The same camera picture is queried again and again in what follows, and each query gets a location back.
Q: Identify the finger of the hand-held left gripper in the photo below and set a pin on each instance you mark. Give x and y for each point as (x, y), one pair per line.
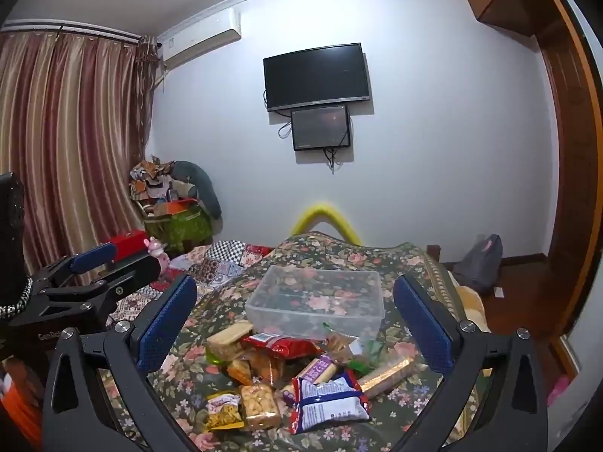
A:
(136, 268)
(94, 255)

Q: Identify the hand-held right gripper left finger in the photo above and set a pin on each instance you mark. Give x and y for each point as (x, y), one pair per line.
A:
(165, 325)

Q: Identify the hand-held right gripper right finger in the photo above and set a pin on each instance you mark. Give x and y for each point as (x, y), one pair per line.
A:
(424, 325)

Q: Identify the golden long biscuit packet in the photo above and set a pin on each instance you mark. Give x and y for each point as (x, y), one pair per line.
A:
(386, 374)

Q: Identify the pale wafer packet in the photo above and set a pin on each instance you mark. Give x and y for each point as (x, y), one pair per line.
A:
(228, 336)

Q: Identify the clear plastic container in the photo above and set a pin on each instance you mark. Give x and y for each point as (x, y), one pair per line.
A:
(358, 310)

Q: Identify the yellow snack packet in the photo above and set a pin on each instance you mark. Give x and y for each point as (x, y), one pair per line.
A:
(225, 412)

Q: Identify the purple label roll packet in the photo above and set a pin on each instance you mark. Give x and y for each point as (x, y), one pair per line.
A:
(315, 371)

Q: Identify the red snack packet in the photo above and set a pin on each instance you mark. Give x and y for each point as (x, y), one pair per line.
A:
(282, 346)

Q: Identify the clear packet of round biscuits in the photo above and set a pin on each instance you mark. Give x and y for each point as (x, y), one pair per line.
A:
(258, 405)

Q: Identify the blue white snack packet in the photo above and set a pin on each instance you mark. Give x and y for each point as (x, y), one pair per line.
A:
(329, 407)

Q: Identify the pink plush toy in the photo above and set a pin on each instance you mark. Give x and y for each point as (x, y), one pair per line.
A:
(156, 250)

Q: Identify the red gift box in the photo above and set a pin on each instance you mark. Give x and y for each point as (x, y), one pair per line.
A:
(129, 240)

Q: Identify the orange red box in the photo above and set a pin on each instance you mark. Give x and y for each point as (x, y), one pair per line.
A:
(176, 207)

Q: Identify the grey backpack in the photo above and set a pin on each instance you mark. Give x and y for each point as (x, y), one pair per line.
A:
(480, 263)

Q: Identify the patchwork quilt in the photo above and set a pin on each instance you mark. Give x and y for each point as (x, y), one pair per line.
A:
(221, 259)

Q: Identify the pile of printed cloths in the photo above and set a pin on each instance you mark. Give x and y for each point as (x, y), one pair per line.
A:
(150, 179)

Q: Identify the striped red beige curtain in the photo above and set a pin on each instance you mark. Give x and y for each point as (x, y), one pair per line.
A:
(70, 127)

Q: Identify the pink cloth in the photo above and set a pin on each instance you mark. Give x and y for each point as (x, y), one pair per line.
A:
(560, 388)

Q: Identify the yellow foam tube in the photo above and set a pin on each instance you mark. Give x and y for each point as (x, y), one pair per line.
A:
(325, 209)

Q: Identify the orange cloth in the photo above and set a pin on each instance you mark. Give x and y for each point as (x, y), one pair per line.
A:
(16, 400)

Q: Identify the white air conditioner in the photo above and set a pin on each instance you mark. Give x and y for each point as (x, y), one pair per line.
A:
(202, 37)

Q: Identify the small black wall monitor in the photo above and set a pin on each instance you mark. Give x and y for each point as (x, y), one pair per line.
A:
(320, 127)

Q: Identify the curtain rail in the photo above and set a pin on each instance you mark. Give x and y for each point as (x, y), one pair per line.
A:
(70, 28)

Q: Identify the large black wall television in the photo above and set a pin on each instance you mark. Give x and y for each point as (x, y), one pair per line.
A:
(315, 77)

